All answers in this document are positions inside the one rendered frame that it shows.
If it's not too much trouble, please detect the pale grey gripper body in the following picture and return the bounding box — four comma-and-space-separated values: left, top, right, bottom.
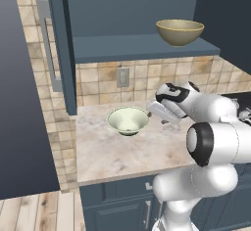
146, 99, 182, 125

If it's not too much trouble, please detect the blue cabinet door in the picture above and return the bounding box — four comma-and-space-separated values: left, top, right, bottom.
44, 0, 78, 116

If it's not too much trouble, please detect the pale green bowl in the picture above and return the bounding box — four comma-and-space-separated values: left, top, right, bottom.
106, 106, 150, 137

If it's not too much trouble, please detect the blue drawer front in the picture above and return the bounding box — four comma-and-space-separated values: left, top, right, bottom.
100, 176, 159, 204

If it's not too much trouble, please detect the black hob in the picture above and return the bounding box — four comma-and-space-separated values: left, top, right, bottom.
223, 90, 251, 127

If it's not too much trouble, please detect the olive tan bowl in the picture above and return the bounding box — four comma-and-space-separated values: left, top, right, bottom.
155, 19, 206, 48

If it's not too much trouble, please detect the dark blue range hood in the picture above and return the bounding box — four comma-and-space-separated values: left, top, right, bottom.
192, 0, 251, 76

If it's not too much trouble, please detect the dark grey fridge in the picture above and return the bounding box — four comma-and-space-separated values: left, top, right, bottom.
0, 0, 62, 201

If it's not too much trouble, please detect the grey wall switch plate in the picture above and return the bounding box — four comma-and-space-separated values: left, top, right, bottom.
116, 67, 130, 89

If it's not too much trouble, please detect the silver cupboard door handle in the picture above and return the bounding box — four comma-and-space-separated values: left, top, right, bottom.
143, 200, 152, 231
158, 201, 164, 223

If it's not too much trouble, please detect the blue wall cabinet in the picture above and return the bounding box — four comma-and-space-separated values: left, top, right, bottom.
64, 0, 237, 65

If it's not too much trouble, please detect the grey cabinet door handle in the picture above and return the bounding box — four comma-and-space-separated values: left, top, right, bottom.
35, 0, 64, 93

